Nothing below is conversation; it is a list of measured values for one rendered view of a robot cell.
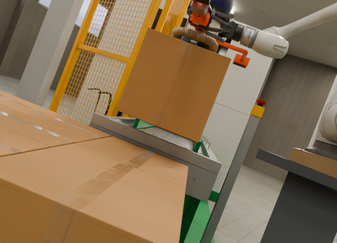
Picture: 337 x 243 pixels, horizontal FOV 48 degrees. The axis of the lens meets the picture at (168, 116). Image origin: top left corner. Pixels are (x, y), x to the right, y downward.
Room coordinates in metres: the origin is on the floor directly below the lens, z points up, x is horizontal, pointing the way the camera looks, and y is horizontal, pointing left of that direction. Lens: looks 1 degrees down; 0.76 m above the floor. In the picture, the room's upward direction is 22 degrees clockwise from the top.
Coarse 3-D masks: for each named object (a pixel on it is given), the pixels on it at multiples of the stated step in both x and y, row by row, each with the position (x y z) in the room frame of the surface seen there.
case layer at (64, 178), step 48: (0, 96) 1.64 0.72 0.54; (0, 144) 0.86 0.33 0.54; (48, 144) 1.06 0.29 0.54; (96, 144) 1.39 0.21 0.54; (0, 192) 0.64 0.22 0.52; (48, 192) 0.66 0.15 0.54; (96, 192) 0.78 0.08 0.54; (144, 192) 0.94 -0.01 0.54; (0, 240) 0.64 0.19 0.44; (48, 240) 0.64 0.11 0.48; (96, 240) 0.63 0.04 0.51; (144, 240) 0.63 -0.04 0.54
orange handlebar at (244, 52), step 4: (196, 16) 1.68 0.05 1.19; (200, 16) 1.64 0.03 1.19; (204, 16) 1.61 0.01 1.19; (204, 20) 1.69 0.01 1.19; (196, 28) 1.88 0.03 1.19; (204, 32) 1.90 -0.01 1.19; (216, 40) 2.02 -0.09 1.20; (220, 44) 2.02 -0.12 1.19; (224, 44) 2.01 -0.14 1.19; (228, 44) 2.01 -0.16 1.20; (232, 48) 2.01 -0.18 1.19; (236, 48) 2.01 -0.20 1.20; (240, 48) 2.00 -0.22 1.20; (240, 52) 2.01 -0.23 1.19; (244, 52) 2.00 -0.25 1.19; (244, 56) 2.07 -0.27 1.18; (240, 60) 2.20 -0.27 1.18
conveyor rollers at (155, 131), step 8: (144, 128) 3.13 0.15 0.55; (152, 128) 3.58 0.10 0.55; (160, 128) 4.12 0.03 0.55; (160, 136) 2.94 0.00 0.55; (168, 136) 3.30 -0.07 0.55; (176, 136) 3.75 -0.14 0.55; (176, 144) 2.75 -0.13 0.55; (184, 144) 3.11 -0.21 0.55; (192, 144) 3.47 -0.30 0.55; (200, 152) 2.92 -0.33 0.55
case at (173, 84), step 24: (144, 48) 1.70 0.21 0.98; (168, 48) 1.69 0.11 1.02; (192, 48) 1.68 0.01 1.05; (144, 72) 1.69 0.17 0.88; (168, 72) 1.69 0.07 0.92; (192, 72) 1.68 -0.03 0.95; (216, 72) 1.67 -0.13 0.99; (144, 96) 1.69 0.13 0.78; (168, 96) 1.68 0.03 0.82; (192, 96) 1.68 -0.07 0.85; (216, 96) 1.67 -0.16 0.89; (144, 120) 1.68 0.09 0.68; (168, 120) 1.68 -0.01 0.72; (192, 120) 1.67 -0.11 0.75
